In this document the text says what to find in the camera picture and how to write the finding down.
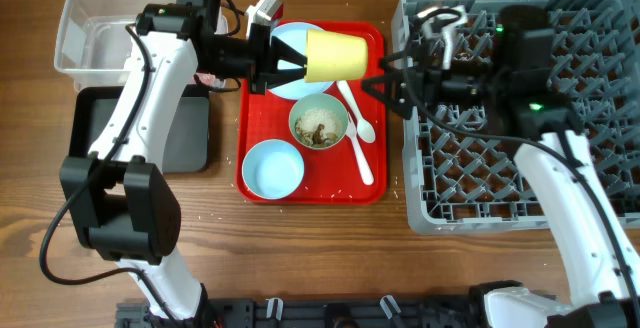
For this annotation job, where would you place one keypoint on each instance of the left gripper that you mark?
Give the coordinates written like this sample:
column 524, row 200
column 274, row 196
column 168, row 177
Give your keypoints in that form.
column 259, row 53

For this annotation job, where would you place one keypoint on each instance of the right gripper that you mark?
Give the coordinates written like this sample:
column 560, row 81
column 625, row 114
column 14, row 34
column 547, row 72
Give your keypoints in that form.
column 417, row 84

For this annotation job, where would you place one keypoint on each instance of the yellow plastic cup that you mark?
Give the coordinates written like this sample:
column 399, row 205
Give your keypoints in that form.
column 334, row 57

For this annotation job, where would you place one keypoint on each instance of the green bowl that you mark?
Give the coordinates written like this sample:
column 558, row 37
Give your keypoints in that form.
column 319, row 100

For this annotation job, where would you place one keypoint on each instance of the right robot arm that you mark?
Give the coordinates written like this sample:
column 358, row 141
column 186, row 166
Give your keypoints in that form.
column 552, row 154

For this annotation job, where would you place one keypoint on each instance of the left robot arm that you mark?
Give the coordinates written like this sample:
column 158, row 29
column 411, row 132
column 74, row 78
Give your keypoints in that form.
column 116, row 195

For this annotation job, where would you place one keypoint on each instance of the grey dishwasher rack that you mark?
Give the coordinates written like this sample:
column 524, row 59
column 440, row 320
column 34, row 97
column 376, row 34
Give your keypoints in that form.
column 460, row 185

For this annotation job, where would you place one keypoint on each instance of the light blue plate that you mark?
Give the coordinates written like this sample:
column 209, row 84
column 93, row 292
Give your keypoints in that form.
column 294, row 34

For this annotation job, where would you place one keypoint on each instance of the white plastic spoon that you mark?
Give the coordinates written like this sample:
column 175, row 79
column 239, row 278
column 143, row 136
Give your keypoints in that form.
column 364, row 128

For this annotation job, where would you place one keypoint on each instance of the rice and food scraps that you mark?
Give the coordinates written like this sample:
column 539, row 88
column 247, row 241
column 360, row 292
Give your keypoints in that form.
column 318, row 128

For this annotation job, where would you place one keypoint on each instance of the white plastic fork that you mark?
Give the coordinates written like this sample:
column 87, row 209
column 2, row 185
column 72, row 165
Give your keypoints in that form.
column 362, row 164

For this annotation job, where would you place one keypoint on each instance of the light blue bowl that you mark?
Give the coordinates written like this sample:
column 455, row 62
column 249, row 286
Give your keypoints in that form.
column 272, row 169

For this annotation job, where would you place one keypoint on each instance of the red serving tray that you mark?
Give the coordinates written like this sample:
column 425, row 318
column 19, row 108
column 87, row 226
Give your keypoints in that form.
column 330, row 177

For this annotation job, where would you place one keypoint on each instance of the black plastic tray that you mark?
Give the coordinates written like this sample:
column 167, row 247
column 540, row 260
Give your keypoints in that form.
column 187, row 145

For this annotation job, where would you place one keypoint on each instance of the clear plastic bin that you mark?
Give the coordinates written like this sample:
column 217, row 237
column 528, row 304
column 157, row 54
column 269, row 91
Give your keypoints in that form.
column 92, row 44

